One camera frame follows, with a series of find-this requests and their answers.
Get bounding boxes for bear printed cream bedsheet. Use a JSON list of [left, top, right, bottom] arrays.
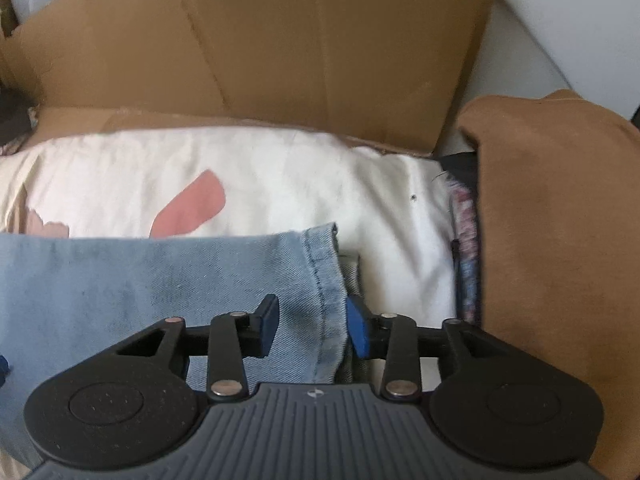
[[0, 127, 458, 321]]

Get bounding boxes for blue denim jeans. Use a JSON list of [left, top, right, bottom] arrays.
[[0, 222, 348, 468]]

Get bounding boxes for folded brown cloth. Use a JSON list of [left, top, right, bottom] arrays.
[[457, 89, 640, 480]]

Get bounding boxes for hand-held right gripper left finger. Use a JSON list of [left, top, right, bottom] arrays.
[[116, 294, 280, 401]]

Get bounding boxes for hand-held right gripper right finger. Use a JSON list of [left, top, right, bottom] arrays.
[[346, 296, 506, 401]]

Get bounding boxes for brown cardboard sheet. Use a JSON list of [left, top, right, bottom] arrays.
[[0, 0, 501, 157]]

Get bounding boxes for white cabinet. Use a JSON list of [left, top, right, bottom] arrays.
[[492, 0, 640, 126]]

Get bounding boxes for floral patterned cloth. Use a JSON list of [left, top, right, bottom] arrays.
[[449, 180, 483, 323]]

